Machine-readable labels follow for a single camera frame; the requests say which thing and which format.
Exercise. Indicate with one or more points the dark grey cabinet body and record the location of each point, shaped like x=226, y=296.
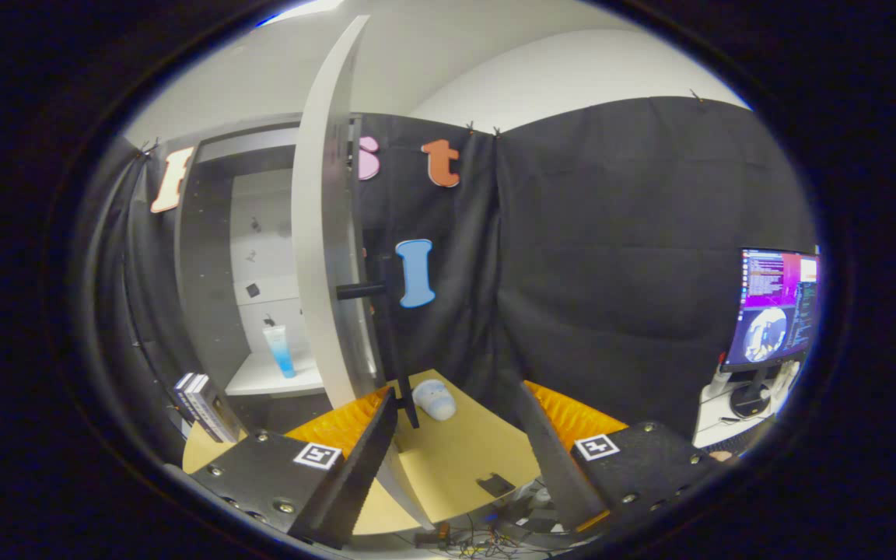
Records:
x=203, y=295

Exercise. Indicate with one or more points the small black flat object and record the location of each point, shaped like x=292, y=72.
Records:
x=496, y=484

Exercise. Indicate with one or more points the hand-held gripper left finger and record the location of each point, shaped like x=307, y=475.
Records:
x=362, y=467

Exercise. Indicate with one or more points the computer monitor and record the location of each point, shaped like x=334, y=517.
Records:
x=775, y=311

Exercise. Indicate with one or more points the pale blue rounded object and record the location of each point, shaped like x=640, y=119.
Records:
x=434, y=398

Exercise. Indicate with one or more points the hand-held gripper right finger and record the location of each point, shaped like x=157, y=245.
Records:
x=553, y=467

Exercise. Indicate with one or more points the white blue cosmetic tube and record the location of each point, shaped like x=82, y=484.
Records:
x=281, y=354

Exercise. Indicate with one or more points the black backdrop cloth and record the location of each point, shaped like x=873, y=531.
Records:
x=611, y=272

